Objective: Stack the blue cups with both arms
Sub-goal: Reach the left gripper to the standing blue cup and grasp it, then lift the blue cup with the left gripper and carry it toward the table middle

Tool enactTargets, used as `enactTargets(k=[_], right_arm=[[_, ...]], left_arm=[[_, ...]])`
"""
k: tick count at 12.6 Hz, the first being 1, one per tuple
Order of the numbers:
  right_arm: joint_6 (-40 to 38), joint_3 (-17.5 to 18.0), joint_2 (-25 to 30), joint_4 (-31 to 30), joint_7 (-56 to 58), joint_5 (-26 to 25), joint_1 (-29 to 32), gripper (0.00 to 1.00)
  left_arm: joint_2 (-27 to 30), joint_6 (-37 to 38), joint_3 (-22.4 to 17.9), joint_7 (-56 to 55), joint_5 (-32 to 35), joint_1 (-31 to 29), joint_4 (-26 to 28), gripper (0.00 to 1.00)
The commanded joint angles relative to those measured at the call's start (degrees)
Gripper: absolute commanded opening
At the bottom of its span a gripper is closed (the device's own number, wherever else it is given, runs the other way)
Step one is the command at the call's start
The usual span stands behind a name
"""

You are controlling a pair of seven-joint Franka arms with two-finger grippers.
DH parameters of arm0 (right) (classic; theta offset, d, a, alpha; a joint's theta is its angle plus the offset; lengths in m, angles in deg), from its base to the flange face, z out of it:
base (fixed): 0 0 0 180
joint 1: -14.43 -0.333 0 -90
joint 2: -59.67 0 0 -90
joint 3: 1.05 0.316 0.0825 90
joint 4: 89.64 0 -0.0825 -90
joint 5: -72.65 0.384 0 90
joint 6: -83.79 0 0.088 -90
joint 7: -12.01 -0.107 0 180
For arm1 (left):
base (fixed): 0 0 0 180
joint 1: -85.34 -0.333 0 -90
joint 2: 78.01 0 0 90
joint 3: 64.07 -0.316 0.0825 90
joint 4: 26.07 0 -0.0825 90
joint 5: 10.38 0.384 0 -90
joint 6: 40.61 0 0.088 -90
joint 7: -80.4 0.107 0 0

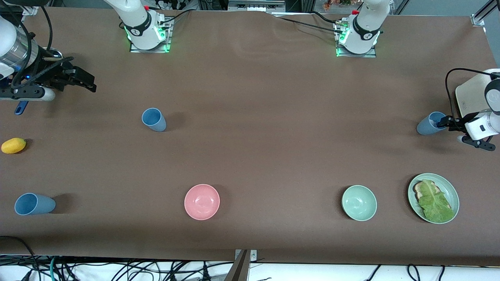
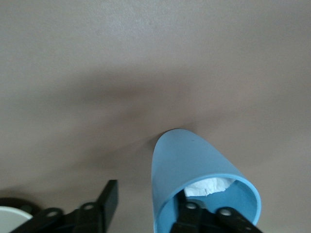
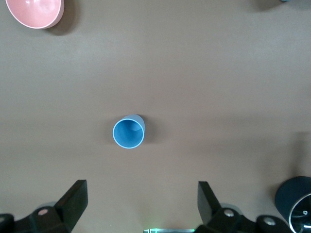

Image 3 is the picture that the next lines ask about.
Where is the blue plastic cup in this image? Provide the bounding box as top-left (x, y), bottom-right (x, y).
top-left (112, 114), bottom-right (146, 149)

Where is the pink bowl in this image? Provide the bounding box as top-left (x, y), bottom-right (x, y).
top-left (5, 0), bottom-right (65, 30)

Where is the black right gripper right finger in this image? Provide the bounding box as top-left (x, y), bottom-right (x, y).
top-left (195, 181), bottom-right (259, 233)

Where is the black pot with blue handle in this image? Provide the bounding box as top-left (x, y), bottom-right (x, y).
top-left (274, 176), bottom-right (311, 233)

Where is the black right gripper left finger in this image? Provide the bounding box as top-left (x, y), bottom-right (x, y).
top-left (14, 180), bottom-right (88, 233)

